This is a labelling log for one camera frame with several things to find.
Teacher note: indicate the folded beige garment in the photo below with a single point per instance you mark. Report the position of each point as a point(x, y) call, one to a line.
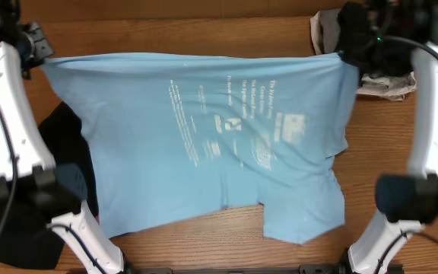
point(386, 89)

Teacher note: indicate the black t-shirt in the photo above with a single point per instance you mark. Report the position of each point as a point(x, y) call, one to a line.
point(24, 243)

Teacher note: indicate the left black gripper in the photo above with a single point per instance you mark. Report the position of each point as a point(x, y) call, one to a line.
point(43, 48)

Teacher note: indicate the folded grey garment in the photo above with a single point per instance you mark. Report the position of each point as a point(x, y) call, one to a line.
point(329, 30)

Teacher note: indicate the light blue t-shirt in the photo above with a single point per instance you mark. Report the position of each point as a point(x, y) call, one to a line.
point(173, 137)

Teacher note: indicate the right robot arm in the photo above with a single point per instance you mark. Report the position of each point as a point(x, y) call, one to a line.
point(398, 33)

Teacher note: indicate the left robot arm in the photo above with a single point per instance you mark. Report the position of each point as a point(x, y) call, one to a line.
point(29, 174)

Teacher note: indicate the folded black garment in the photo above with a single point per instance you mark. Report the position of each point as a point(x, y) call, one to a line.
point(399, 53)

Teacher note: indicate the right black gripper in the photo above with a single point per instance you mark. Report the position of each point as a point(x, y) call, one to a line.
point(357, 55)

